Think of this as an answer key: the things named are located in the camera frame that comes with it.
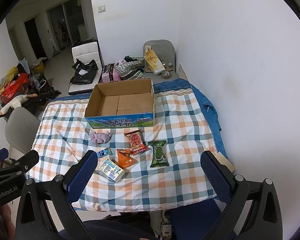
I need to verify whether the grey chair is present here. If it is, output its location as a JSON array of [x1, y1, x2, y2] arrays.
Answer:
[[5, 107, 40, 154], [143, 40, 178, 84]]

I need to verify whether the orange snack packet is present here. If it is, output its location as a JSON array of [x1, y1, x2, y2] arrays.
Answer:
[[117, 149, 135, 168]]

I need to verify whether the red snack packet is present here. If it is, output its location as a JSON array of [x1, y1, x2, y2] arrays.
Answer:
[[124, 129, 148, 155]]

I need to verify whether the black bag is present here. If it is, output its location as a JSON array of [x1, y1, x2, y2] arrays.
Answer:
[[70, 59, 98, 85]]

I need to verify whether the blue stick sachet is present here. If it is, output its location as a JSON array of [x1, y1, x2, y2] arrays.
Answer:
[[97, 147, 113, 158]]

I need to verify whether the checkered plaid blanket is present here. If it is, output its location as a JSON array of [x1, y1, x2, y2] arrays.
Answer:
[[28, 88, 217, 212]]

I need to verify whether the wooden board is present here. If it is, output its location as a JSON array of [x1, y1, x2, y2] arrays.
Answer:
[[215, 152, 235, 173]]

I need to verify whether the purple plush cloth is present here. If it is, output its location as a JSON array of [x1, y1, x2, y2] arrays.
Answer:
[[89, 131, 113, 144]]

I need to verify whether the grey chair far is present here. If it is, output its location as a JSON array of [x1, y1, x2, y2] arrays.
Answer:
[[143, 40, 178, 84]]

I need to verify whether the grey chair left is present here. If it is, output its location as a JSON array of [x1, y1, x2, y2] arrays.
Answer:
[[5, 107, 40, 154]]

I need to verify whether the patterned handbag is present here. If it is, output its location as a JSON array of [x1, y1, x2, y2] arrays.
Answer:
[[114, 60, 145, 80]]

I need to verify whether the green snack packet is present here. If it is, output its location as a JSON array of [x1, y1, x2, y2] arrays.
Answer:
[[148, 140, 169, 168]]

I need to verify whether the yellow cloth pile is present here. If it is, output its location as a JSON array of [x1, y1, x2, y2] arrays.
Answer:
[[0, 67, 19, 104]]

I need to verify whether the open cardboard box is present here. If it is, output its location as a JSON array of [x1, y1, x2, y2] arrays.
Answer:
[[84, 79, 155, 129]]

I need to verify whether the tape roll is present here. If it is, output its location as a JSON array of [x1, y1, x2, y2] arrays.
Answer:
[[161, 70, 171, 79]]

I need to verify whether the red plastic bag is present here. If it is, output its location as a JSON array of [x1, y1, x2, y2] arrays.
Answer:
[[0, 73, 29, 104]]

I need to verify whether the yellow snack box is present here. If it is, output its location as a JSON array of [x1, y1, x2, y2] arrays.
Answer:
[[145, 49, 166, 75]]

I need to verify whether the pink suitcase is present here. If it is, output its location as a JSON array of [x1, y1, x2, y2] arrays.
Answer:
[[101, 63, 121, 83]]

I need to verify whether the white goose plush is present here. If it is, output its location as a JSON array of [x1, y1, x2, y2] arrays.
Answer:
[[0, 94, 38, 117]]

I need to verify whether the wall switch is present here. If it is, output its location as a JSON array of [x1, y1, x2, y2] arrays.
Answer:
[[97, 4, 106, 13]]

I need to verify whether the white leather chair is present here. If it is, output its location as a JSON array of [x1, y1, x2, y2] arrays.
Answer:
[[68, 41, 103, 95]]

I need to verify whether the white power strip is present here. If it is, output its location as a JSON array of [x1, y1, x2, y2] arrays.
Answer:
[[161, 224, 172, 239]]

